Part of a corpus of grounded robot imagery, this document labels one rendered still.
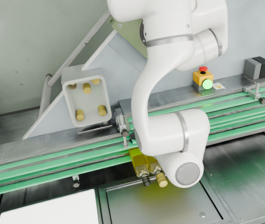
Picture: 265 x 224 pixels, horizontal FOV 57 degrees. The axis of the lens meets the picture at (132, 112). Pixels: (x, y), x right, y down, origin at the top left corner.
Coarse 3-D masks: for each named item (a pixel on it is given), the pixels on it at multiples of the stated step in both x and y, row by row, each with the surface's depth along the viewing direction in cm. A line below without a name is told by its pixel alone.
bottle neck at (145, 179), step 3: (141, 174) 96; (144, 174) 95; (147, 174) 96; (141, 177) 96; (144, 177) 94; (147, 177) 94; (144, 180) 93; (147, 180) 92; (144, 183) 92; (147, 183) 94; (150, 183) 93
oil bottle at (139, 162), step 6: (132, 150) 105; (138, 150) 105; (132, 156) 102; (138, 156) 102; (144, 156) 101; (132, 162) 103; (138, 162) 99; (144, 162) 99; (138, 168) 97; (144, 168) 96; (138, 174) 97
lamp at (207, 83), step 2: (204, 80) 112; (206, 80) 111; (208, 80) 111; (210, 80) 111; (202, 82) 113; (204, 82) 112; (206, 82) 111; (208, 82) 111; (210, 82) 111; (212, 82) 112; (202, 84) 113; (204, 84) 111; (206, 84) 111; (208, 84) 111; (210, 84) 111; (212, 84) 112; (202, 86) 114; (204, 86) 112; (206, 86) 111; (208, 86) 111; (210, 86) 112; (206, 88) 112; (208, 88) 112
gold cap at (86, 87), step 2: (84, 84) 105; (86, 84) 105; (88, 84) 105; (84, 86) 104; (86, 86) 103; (88, 86) 104; (90, 86) 105; (84, 88) 103; (86, 88) 103; (88, 88) 103; (90, 88) 103; (84, 90) 103; (86, 90) 103; (88, 90) 103; (90, 90) 104; (84, 92) 103; (86, 92) 104; (88, 92) 104; (90, 92) 104
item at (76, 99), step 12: (96, 84) 108; (72, 96) 108; (84, 96) 109; (96, 96) 111; (72, 108) 106; (84, 108) 112; (96, 108) 114; (108, 108) 107; (72, 120) 106; (84, 120) 110; (96, 120) 110
